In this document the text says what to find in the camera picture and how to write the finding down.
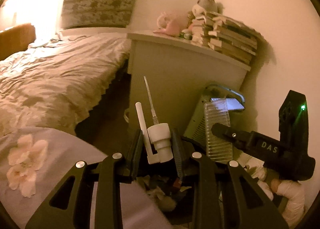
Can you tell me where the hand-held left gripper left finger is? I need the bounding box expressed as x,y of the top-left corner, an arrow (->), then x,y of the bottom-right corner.
25,129 -> 145,229

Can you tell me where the stack of books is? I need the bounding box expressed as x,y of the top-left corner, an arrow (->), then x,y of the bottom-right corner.
192,11 -> 263,65

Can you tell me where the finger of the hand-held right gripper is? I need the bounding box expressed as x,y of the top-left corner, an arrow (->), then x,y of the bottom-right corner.
211,122 -> 253,156

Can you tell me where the clear plastic tray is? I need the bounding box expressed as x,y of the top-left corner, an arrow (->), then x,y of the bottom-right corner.
203,99 -> 234,162

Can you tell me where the white plastic nozzle device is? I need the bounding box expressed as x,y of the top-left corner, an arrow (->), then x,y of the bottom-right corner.
135,75 -> 173,165

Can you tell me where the pale green cabinet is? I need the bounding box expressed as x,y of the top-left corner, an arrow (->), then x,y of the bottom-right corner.
126,32 -> 252,142

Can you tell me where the brown padded headboard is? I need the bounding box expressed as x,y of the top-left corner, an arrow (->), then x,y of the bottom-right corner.
0,23 -> 36,62

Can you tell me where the green box appliance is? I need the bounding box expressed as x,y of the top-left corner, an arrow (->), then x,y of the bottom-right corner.
183,83 -> 247,160

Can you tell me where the bed with white duvet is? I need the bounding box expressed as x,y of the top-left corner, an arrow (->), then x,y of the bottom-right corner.
0,32 -> 132,137

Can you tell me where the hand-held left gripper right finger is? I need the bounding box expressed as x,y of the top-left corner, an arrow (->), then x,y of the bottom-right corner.
171,127 -> 289,229

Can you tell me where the small pink plush toy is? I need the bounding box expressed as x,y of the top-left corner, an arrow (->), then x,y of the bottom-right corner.
153,11 -> 184,36

